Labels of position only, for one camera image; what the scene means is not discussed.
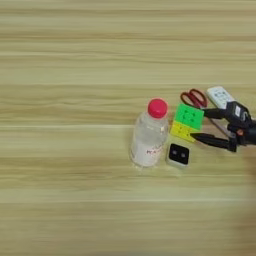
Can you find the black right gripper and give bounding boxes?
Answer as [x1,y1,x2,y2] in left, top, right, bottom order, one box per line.
[189,107,256,153]

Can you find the multicoloured puzzle cube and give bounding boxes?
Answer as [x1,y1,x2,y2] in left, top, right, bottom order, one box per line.
[169,102,205,144]

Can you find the white remote control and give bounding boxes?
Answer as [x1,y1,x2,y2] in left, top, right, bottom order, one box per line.
[205,85,237,111]

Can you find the clear bottle with red cap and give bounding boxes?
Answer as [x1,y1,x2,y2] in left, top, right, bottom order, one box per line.
[128,97,170,169]

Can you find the small black and white box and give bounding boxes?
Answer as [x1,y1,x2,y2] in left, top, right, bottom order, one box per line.
[165,142,192,170]

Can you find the red handled scissors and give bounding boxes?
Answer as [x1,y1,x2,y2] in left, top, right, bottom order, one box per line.
[179,88,235,140]

